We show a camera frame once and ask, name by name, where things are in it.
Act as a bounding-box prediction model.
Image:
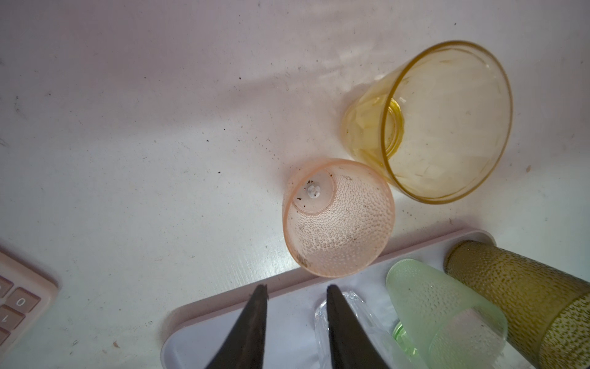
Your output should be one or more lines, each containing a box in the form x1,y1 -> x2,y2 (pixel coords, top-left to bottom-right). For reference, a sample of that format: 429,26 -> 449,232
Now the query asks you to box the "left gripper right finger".
327,284 -> 389,368

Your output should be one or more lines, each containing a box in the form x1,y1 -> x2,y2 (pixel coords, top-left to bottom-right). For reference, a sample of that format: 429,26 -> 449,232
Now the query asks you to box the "lavender plastic tray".
161,229 -> 495,368

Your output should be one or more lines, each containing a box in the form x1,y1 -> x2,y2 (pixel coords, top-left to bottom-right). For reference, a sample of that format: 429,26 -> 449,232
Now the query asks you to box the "yellow transparent cup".
342,41 -> 513,204

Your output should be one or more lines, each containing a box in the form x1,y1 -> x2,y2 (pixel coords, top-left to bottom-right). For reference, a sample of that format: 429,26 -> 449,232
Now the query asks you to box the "pink patterned card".
1,252 -> 58,359

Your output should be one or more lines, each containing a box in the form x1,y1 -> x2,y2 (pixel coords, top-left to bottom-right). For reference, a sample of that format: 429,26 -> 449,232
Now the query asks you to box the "peach transparent cup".
282,158 -> 395,278

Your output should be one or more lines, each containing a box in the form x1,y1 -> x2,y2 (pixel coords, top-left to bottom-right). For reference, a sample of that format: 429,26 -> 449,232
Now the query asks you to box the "bright green cup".
392,321 -> 419,361

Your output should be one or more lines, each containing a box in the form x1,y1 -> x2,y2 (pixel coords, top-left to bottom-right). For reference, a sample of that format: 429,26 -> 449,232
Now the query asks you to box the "clear cup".
314,291 -> 427,368

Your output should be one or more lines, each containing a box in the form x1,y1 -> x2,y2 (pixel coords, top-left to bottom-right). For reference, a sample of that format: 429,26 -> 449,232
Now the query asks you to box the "dark olive textured cup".
444,241 -> 589,368

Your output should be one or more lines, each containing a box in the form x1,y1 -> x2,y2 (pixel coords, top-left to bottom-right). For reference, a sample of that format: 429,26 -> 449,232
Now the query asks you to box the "pale green cup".
386,258 -> 508,368

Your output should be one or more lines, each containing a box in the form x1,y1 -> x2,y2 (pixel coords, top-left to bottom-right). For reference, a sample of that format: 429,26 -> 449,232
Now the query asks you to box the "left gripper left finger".
207,284 -> 268,368

